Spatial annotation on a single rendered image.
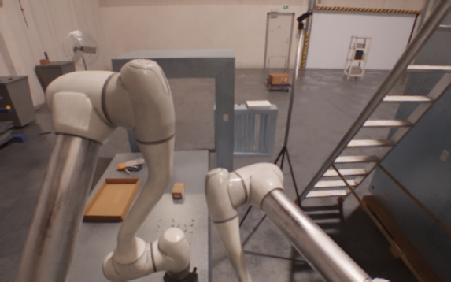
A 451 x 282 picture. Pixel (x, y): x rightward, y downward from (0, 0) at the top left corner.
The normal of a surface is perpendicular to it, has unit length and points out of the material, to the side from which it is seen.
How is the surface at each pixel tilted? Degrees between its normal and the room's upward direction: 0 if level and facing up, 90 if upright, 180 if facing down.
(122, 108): 87
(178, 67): 90
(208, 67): 90
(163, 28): 90
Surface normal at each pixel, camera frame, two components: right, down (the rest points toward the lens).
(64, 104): -0.21, -0.18
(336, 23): 0.00, 0.47
